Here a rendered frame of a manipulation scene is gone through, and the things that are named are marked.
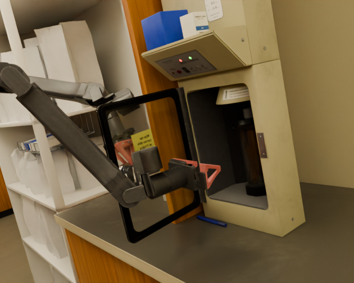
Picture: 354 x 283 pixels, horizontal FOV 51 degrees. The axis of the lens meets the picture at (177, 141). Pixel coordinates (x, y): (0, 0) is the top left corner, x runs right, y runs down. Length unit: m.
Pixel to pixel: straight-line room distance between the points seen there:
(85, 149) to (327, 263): 0.62
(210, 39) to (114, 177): 0.40
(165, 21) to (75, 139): 0.41
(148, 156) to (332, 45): 0.74
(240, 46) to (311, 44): 0.48
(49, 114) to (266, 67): 0.55
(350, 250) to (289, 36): 0.77
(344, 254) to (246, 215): 0.30
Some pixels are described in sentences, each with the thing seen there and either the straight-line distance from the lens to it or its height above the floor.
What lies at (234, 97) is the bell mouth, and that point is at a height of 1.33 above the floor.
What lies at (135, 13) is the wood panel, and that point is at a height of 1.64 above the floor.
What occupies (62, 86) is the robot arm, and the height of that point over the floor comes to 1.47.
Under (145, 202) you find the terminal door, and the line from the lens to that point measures 1.10.
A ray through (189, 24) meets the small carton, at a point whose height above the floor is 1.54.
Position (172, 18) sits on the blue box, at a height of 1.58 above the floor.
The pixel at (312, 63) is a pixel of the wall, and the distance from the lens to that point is 1.39.
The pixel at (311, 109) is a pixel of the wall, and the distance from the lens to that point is 1.42.
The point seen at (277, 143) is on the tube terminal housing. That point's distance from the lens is 1.03.
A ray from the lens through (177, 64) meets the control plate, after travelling 1.08.
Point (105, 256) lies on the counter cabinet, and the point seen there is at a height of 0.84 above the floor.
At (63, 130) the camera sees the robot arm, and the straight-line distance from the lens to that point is 0.91.
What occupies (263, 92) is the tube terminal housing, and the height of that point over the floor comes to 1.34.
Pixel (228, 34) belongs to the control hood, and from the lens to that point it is 0.92.
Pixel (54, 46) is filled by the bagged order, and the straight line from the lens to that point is 2.08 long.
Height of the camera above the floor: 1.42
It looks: 10 degrees down
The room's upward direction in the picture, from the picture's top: 12 degrees counter-clockwise
